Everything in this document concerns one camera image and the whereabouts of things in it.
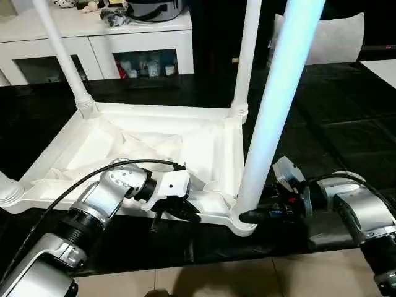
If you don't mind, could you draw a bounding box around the white plastic table top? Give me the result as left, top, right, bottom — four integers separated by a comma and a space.
6, 101, 258, 238

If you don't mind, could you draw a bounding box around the grey cushion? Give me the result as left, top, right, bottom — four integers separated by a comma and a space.
267, 12, 366, 66

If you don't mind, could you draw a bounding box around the white sideboard with glass doors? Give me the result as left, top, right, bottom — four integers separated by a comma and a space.
0, 0, 194, 87

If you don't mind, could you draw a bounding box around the grey helmet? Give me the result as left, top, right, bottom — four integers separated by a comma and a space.
126, 0, 187, 23

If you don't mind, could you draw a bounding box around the dark clutter pile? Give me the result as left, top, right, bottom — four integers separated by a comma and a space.
100, 7, 131, 28

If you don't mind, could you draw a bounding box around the small pink toy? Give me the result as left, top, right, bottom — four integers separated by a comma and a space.
82, 1, 100, 15

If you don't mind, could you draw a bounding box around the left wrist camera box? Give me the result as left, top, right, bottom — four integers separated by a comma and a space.
140, 169, 190, 213

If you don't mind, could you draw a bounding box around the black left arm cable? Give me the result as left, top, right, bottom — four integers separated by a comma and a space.
0, 158, 187, 291

